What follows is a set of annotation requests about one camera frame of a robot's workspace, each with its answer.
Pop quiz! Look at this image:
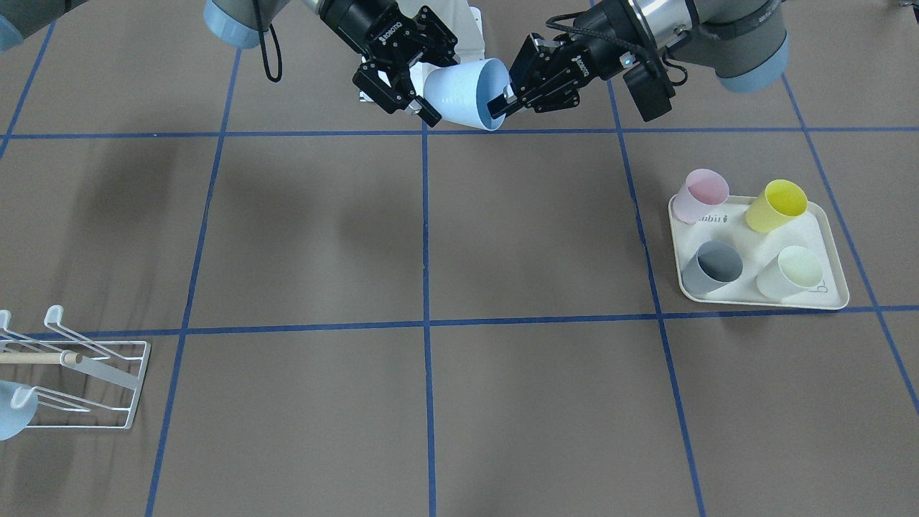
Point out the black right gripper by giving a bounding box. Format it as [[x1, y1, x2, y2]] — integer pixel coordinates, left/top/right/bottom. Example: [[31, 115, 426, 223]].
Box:
[[319, 1, 460, 127]]

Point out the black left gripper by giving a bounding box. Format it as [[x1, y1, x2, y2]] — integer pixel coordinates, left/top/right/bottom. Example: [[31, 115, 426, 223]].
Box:
[[487, 1, 654, 120]]

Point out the light blue cup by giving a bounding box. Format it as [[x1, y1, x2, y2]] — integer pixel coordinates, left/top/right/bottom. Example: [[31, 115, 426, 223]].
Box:
[[1, 380, 39, 441], [423, 58, 510, 131]]

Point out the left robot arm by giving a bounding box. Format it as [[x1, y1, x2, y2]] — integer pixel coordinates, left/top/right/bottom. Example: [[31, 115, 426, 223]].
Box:
[[487, 1, 790, 121]]

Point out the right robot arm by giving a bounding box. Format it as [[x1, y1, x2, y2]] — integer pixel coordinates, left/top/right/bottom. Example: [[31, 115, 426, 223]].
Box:
[[202, 1, 457, 127]]

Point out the pink plastic cup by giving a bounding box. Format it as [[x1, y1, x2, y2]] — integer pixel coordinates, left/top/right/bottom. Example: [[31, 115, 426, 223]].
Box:
[[671, 168, 729, 225]]

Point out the grey plastic cup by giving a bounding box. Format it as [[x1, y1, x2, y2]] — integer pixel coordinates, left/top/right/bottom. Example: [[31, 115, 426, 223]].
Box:
[[681, 240, 744, 297]]

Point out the yellow plastic cup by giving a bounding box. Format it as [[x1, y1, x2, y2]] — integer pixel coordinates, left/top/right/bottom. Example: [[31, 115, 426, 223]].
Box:
[[745, 179, 808, 233]]

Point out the cream white cup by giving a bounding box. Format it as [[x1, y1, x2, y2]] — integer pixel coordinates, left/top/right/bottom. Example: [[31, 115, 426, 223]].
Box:
[[755, 246, 824, 301]]

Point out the cream plastic tray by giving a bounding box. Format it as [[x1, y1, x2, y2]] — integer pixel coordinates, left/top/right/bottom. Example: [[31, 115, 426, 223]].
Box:
[[668, 195, 850, 310]]

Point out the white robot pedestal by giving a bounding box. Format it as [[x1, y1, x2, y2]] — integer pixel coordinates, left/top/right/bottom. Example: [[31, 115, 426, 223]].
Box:
[[359, 1, 485, 103]]

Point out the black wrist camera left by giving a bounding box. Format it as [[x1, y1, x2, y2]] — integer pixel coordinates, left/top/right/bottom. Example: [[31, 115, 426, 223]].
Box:
[[623, 63, 675, 122]]

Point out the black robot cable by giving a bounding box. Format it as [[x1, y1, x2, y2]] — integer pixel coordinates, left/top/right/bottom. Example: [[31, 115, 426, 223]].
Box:
[[251, 0, 284, 83]]

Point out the white wire cup rack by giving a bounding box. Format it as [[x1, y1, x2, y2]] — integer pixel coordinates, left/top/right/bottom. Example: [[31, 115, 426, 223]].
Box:
[[1, 305, 151, 434]]

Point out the wooden rack handle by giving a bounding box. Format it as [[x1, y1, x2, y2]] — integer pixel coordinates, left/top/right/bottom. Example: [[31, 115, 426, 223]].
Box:
[[0, 350, 85, 366]]

